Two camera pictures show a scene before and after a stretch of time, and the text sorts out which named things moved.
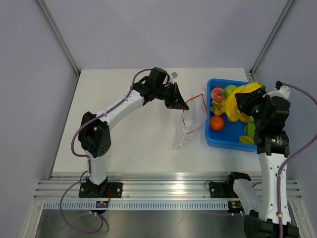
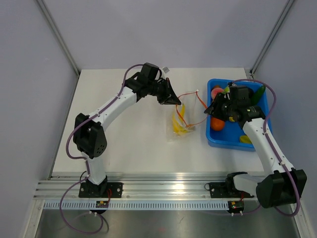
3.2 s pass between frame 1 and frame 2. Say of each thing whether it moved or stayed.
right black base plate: stayed
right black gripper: moved
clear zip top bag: moved
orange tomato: stayed
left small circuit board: stayed
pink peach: stayed
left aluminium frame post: stayed
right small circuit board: stayed
